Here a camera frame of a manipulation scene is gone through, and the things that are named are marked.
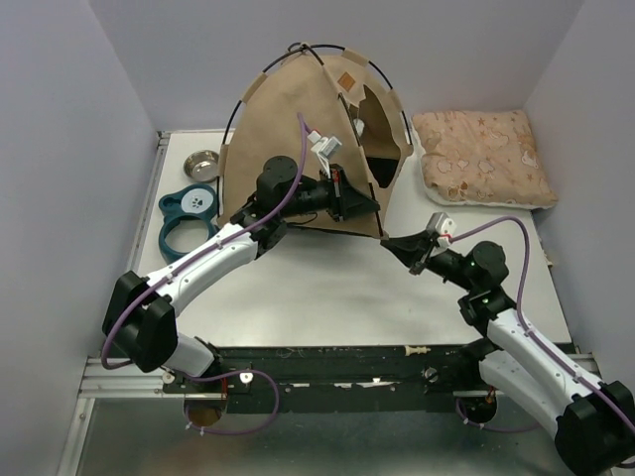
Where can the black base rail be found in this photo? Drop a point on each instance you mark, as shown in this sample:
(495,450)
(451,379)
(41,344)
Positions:
(338,380)

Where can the beige fabric pet tent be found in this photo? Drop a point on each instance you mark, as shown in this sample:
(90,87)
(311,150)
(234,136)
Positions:
(319,221)

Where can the steel pet bowl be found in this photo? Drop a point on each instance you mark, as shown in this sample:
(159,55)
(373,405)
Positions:
(202,166)

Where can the pink patterned pillow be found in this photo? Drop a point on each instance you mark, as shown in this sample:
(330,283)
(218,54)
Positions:
(482,158)

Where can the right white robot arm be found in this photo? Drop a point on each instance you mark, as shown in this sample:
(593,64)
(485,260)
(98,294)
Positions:
(591,422)

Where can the white chess piece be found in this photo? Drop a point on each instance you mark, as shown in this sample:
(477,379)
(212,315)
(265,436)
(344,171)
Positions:
(416,350)

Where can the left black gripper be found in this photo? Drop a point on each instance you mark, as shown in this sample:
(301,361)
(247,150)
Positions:
(345,199)

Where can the white pompom toy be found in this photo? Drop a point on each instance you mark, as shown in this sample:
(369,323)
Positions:
(359,126)

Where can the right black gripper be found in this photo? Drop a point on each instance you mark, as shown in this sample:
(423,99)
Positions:
(414,251)

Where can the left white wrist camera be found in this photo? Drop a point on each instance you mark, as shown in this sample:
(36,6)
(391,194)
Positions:
(324,147)

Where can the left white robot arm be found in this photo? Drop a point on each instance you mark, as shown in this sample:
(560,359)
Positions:
(141,319)

